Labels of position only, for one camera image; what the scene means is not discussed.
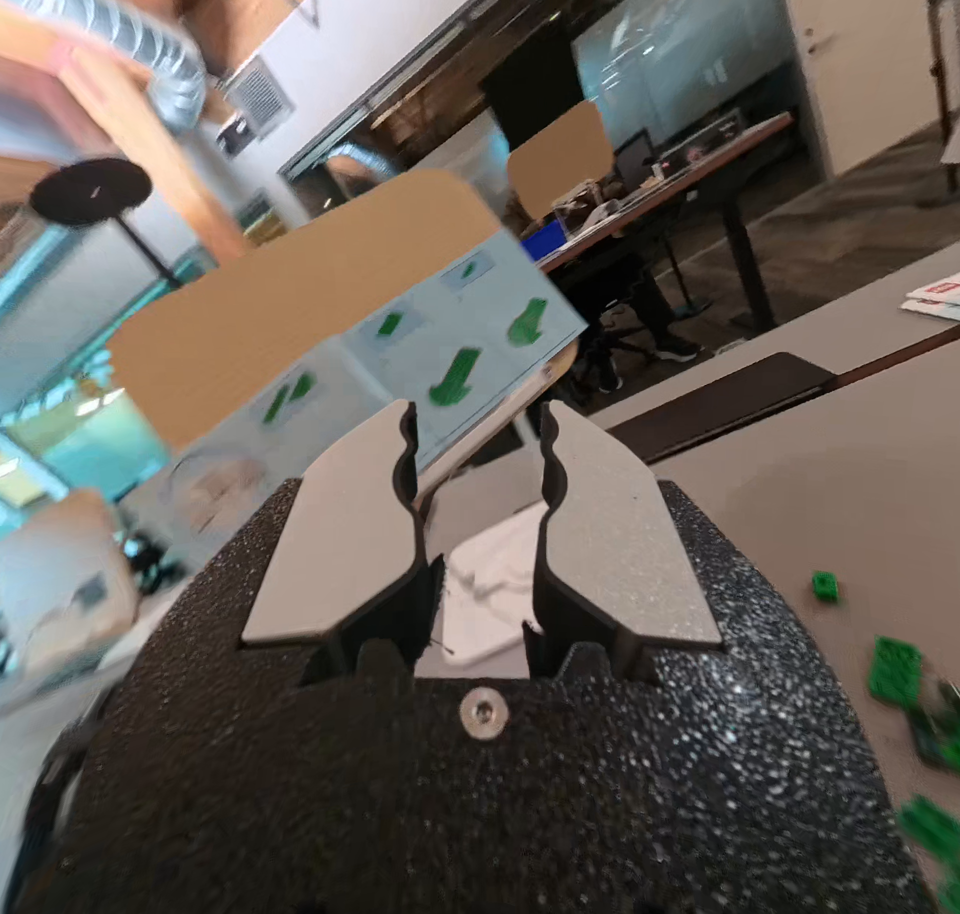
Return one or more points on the small silver duct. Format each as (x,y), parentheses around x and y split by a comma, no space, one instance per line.
(356,160)

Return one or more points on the white instruction booklet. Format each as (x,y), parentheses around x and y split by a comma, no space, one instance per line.
(937,312)

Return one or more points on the white air vent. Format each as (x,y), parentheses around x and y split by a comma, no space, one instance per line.
(259,96)

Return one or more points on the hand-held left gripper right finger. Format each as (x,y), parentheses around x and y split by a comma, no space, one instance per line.
(630,554)

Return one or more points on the large silver duct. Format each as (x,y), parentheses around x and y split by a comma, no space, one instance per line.
(112,21)

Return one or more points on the black lego box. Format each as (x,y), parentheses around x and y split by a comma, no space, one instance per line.
(712,130)

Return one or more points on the blue bin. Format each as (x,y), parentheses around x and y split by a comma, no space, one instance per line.
(541,243)

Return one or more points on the black wall panel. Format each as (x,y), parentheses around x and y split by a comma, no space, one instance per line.
(540,81)

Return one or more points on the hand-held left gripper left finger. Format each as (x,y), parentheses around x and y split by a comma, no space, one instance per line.
(337,554)

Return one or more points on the wooden pillar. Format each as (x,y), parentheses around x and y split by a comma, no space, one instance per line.
(150,141)

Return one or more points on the flower print instruction booklet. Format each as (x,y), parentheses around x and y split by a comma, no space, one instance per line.
(937,290)

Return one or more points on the long table with black legs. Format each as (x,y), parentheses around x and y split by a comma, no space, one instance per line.
(742,254)

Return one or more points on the pile of small lego pieces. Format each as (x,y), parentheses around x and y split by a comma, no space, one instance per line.
(896,670)

